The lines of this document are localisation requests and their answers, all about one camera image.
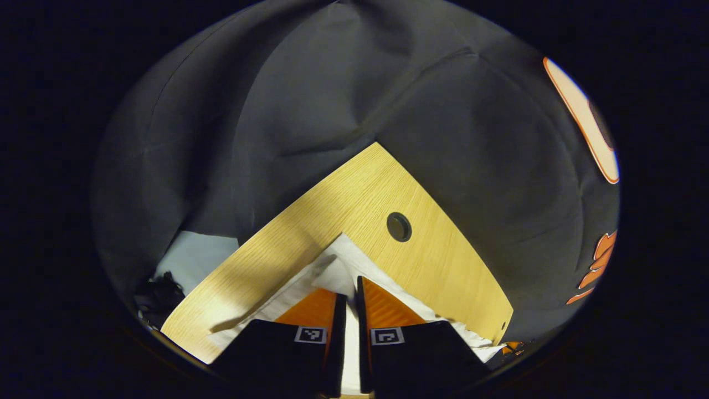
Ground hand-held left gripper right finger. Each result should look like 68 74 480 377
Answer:
356 275 493 396

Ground black backdrop cloth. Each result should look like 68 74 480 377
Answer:
91 0 621 364

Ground dark crumpled object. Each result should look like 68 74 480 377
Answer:
135 272 186 328

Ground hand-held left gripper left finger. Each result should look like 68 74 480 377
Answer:
210 288 348 399

